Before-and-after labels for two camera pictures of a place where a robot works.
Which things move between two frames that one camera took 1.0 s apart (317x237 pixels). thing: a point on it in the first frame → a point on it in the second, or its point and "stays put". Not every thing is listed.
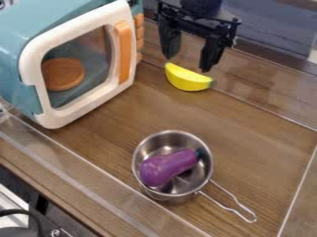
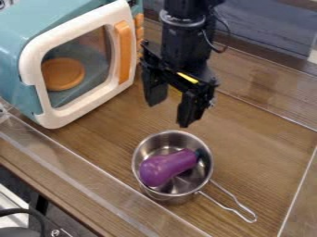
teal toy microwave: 70,55 stays put
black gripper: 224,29 → 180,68
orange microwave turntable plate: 62,72 stays put
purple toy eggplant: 158,168 stays put
